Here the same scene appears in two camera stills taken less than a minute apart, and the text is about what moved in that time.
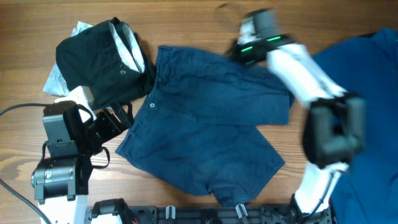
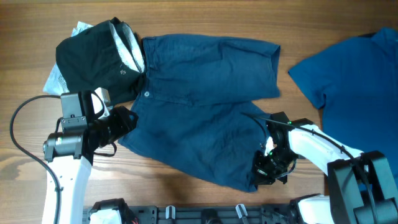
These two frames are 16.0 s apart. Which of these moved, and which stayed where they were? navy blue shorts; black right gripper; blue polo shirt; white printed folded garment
Moved: black right gripper; navy blue shorts
Stayed: white printed folded garment; blue polo shirt
